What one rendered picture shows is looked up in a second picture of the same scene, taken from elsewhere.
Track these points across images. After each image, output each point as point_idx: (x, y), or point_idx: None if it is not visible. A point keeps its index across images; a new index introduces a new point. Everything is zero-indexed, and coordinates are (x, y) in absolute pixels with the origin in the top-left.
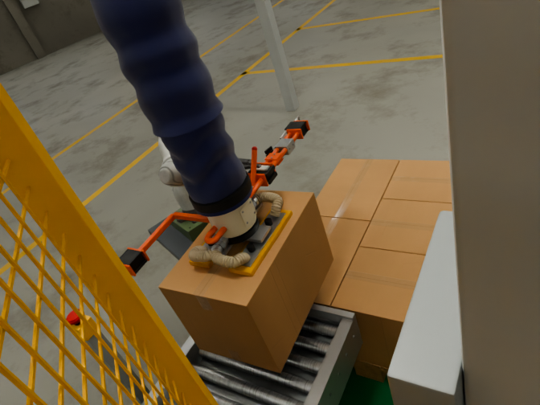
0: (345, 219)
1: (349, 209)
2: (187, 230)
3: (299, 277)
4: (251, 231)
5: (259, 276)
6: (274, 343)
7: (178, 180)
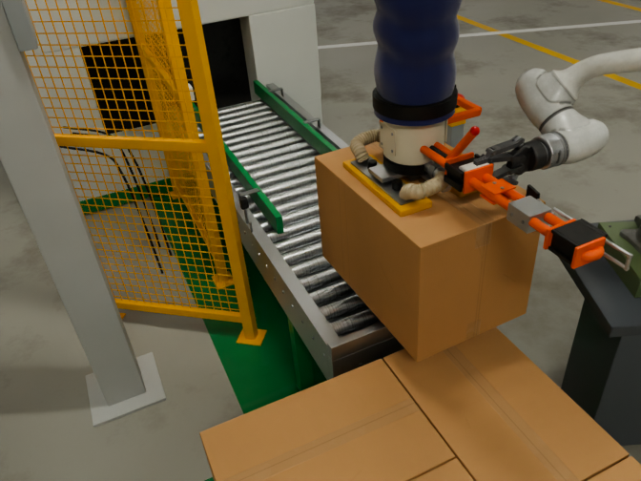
0: None
1: None
2: (605, 222)
3: (363, 255)
4: (384, 160)
5: (337, 170)
6: (324, 228)
7: (516, 94)
